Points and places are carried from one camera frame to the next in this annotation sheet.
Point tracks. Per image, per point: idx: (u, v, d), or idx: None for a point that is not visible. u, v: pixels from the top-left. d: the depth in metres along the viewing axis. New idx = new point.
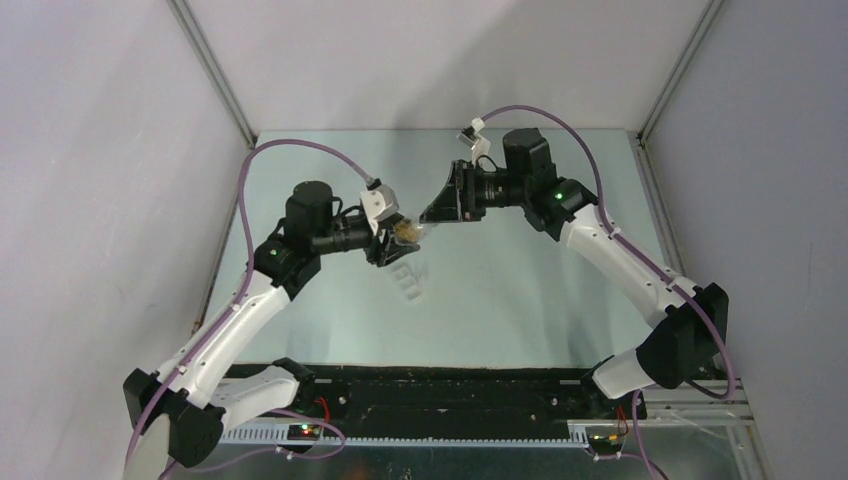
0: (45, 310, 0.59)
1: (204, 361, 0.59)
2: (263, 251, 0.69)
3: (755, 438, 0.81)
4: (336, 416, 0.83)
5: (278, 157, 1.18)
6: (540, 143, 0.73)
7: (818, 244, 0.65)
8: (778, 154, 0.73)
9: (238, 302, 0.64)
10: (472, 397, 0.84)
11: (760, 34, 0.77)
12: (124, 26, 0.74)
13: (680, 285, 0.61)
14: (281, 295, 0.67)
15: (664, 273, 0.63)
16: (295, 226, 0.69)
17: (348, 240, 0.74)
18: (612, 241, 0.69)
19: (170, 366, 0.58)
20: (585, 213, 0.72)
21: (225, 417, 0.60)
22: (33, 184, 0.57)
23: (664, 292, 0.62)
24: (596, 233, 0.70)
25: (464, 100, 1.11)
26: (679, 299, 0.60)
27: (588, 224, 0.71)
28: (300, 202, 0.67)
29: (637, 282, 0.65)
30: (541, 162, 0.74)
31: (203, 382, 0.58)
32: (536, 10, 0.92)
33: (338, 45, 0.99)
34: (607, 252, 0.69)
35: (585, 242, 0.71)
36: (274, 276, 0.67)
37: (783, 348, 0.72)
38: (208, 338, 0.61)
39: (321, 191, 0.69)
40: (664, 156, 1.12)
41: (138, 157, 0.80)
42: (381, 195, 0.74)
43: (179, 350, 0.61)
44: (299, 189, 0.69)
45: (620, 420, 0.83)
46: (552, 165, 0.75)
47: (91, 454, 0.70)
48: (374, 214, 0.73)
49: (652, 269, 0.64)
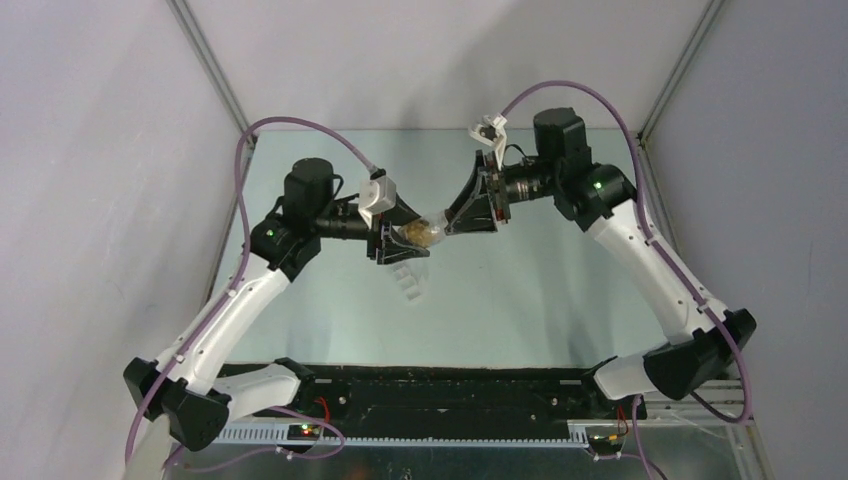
0: (44, 309, 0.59)
1: (201, 349, 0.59)
2: (259, 231, 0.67)
3: (756, 439, 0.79)
4: (336, 416, 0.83)
5: (278, 155, 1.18)
6: (574, 123, 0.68)
7: (817, 242, 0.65)
8: (777, 154, 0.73)
9: (234, 288, 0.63)
10: (472, 397, 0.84)
11: (759, 35, 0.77)
12: (123, 27, 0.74)
13: (713, 309, 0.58)
14: (280, 278, 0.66)
15: (698, 294, 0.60)
16: (292, 204, 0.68)
17: (345, 227, 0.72)
18: (649, 250, 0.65)
19: (168, 355, 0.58)
20: (624, 210, 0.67)
21: (232, 405, 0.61)
22: (35, 184, 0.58)
23: (695, 315, 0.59)
24: (633, 236, 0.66)
25: (465, 100, 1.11)
26: (707, 323, 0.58)
27: (626, 226, 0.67)
28: (299, 178, 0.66)
29: (667, 298, 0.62)
30: (576, 143, 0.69)
31: (202, 371, 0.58)
32: (536, 12, 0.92)
33: (337, 45, 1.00)
34: (641, 261, 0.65)
35: (618, 245, 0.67)
36: (271, 259, 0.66)
37: (780, 347, 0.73)
38: (205, 326, 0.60)
39: (320, 169, 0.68)
40: (664, 155, 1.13)
41: (138, 155, 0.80)
42: (378, 187, 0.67)
43: (178, 338, 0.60)
44: (299, 166, 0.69)
45: (620, 420, 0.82)
46: (586, 148, 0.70)
47: (93, 454, 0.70)
48: (365, 205, 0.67)
49: (687, 287, 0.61)
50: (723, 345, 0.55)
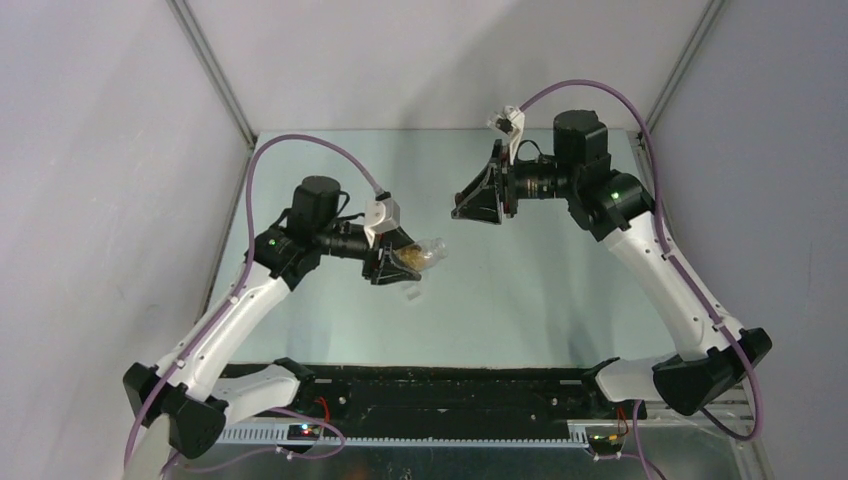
0: (44, 310, 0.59)
1: (202, 355, 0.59)
2: (263, 241, 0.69)
3: (756, 438, 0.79)
4: (336, 416, 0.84)
5: (278, 155, 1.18)
6: (597, 129, 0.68)
7: (817, 243, 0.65)
8: (777, 154, 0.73)
9: (236, 295, 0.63)
10: (472, 397, 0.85)
11: (760, 35, 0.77)
12: (124, 27, 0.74)
13: (728, 328, 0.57)
14: (280, 286, 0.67)
15: (715, 311, 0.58)
16: (299, 216, 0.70)
17: (344, 246, 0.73)
18: (665, 263, 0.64)
19: (169, 359, 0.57)
20: (643, 223, 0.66)
21: (229, 411, 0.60)
22: (36, 185, 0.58)
23: (711, 333, 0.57)
24: (649, 249, 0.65)
25: (465, 100, 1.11)
26: (723, 342, 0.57)
27: (642, 237, 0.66)
28: (308, 190, 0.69)
29: (683, 314, 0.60)
30: (597, 150, 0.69)
31: (201, 376, 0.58)
32: (536, 11, 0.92)
33: (337, 45, 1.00)
34: (655, 274, 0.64)
35: (632, 256, 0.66)
36: (272, 268, 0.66)
37: (781, 347, 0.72)
38: (207, 332, 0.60)
39: (329, 185, 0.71)
40: (663, 156, 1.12)
41: (139, 155, 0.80)
42: (385, 207, 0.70)
43: (179, 343, 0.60)
44: (308, 180, 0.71)
45: (620, 420, 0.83)
46: (606, 156, 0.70)
47: (94, 454, 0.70)
48: (373, 224, 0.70)
49: (702, 303, 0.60)
50: (736, 365, 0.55)
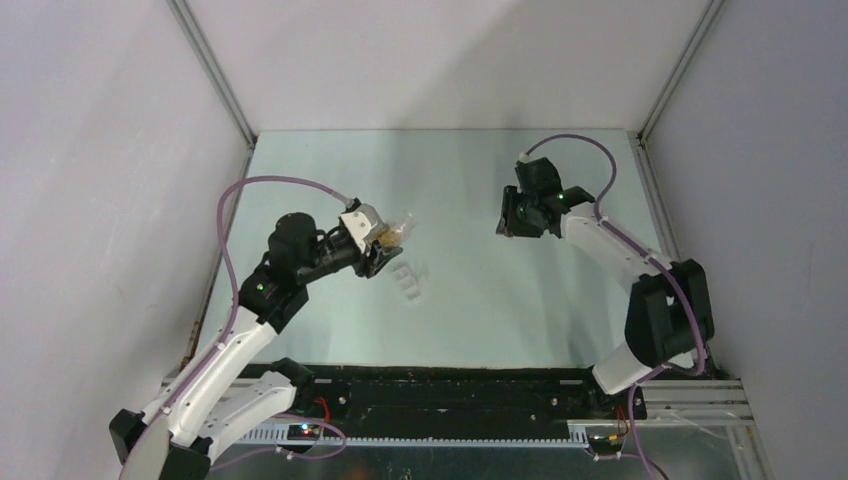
0: (44, 310, 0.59)
1: (188, 401, 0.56)
2: (249, 289, 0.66)
3: (755, 438, 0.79)
4: (336, 416, 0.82)
5: (277, 154, 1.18)
6: (540, 162, 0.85)
7: (818, 243, 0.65)
8: (777, 154, 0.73)
9: (223, 341, 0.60)
10: (472, 398, 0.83)
11: (761, 36, 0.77)
12: (123, 28, 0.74)
13: (657, 258, 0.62)
14: (267, 331, 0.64)
15: (643, 249, 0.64)
16: (279, 260, 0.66)
17: (335, 261, 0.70)
18: (601, 227, 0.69)
19: (155, 407, 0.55)
20: (581, 206, 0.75)
21: (213, 450, 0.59)
22: (35, 185, 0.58)
23: (641, 265, 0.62)
24: (587, 221, 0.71)
25: (465, 100, 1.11)
26: (654, 270, 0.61)
27: (581, 214, 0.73)
28: (282, 238, 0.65)
29: (618, 259, 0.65)
30: (543, 176, 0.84)
31: (187, 422, 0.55)
32: (537, 12, 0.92)
33: (337, 46, 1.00)
34: (594, 237, 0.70)
35: (577, 231, 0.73)
36: (260, 313, 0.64)
37: (780, 347, 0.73)
38: (194, 378, 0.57)
39: (303, 225, 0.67)
40: (663, 156, 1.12)
41: (138, 155, 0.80)
42: (365, 215, 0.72)
43: (165, 389, 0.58)
44: (281, 223, 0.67)
45: (620, 421, 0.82)
46: (556, 179, 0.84)
47: (96, 454, 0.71)
48: (360, 235, 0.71)
49: (633, 246, 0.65)
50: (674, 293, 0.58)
